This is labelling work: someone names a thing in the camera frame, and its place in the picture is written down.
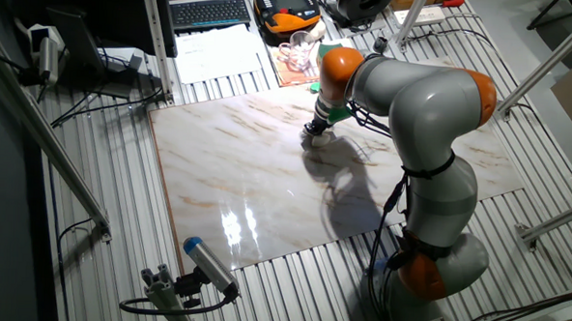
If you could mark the black monitor stand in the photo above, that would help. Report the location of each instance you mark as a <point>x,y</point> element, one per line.
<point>76,40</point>

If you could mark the orange and black teach pendant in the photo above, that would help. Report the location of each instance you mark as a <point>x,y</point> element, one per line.
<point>285,20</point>

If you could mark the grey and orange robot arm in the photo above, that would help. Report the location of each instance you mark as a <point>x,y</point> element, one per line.
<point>428,113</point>

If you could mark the marble pattern board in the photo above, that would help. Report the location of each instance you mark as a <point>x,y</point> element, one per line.
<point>195,142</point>

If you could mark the black round reel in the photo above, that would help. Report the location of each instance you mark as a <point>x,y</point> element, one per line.
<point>363,4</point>

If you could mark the silver camera on white mount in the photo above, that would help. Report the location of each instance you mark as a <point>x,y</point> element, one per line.
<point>48,58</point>

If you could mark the small black plug adapter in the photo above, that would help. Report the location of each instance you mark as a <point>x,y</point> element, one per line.
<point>380,44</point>

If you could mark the clear glass jug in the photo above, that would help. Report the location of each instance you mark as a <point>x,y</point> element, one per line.
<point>295,52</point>

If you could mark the white rounded object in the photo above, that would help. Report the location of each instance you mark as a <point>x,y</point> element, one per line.
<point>317,30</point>

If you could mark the black computer keyboard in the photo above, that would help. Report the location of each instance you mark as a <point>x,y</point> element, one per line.
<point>210,14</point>

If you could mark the aluminium frame post by monitor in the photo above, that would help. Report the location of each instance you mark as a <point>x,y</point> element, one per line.
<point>156,38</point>

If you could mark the slanted aluminium beam with bracket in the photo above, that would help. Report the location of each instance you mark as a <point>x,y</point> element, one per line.
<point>556,53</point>

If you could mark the orange and white cloth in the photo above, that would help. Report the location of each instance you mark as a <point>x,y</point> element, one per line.
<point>289,76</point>

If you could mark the short aluminium profile stub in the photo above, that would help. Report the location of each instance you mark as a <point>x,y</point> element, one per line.
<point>164,295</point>

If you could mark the long slanted aluminium beam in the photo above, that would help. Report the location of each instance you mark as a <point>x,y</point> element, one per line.
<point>50,143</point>

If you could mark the white paper sheet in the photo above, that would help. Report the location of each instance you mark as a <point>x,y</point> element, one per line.
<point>213,56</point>

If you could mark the black camera clamp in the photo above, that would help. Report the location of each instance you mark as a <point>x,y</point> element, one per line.
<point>188,287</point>

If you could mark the low aluminium beam with bracket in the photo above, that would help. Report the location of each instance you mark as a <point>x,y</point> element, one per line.
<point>559,218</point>

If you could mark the silver camera with blue cap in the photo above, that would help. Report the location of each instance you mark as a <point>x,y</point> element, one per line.
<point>209,266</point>

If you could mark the white sponge block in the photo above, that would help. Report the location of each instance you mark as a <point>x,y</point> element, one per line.
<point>320,141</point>

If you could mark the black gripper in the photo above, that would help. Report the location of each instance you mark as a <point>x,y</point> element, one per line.
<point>315,128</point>

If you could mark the white power strip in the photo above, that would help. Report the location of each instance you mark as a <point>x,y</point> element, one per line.
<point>430,14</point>

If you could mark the aluminium frame post by power strip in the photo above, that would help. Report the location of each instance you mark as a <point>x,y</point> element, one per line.
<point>410,16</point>

